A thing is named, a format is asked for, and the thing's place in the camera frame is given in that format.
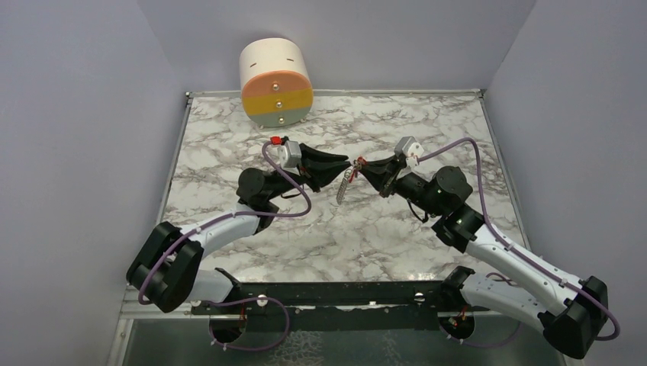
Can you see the aluminium frame rail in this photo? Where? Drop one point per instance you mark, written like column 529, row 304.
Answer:
column 255, row 297

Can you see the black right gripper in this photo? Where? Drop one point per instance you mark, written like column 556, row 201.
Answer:
column 377, row 170

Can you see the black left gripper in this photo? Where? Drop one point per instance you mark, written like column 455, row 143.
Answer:
column 317, row 173

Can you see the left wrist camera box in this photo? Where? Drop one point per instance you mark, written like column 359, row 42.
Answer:
column 289, row 152

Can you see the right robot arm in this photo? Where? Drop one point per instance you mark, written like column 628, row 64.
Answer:
column 567, row 310

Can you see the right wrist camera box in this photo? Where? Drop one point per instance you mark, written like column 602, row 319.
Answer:
column 408, row 151

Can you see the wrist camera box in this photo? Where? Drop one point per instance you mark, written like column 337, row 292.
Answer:
column 408, row 151
column 289, row 152

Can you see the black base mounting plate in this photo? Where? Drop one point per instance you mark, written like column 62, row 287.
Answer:
column 460, row 324

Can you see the striped cylindrical drawer cabinet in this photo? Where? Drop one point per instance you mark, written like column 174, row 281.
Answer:
column 276, row 90

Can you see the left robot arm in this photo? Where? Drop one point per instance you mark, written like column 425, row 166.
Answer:
column 166, row 271

